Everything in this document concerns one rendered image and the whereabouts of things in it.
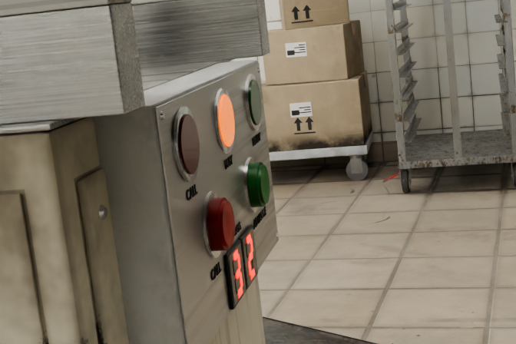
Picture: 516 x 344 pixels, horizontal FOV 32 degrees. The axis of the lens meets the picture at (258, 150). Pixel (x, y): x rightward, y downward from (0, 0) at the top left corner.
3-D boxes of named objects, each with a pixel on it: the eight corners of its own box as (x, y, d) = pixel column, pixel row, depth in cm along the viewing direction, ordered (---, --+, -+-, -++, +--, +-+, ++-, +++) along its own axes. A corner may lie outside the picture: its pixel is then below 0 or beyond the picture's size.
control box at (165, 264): (126, 377, 47) (87, 110, 44) (236, 243, 70) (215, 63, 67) (194, 376, 46) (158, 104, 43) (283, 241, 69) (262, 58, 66)
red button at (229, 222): (197, 258, 50) (190, 206, 50) (211, 243, 53) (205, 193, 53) (225, 256, 50) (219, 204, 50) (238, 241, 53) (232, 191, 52)
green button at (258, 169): (239, 213, 60) (234, 168, 59) (249, 201, 63) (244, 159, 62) (262, 211, 60) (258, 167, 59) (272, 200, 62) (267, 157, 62)
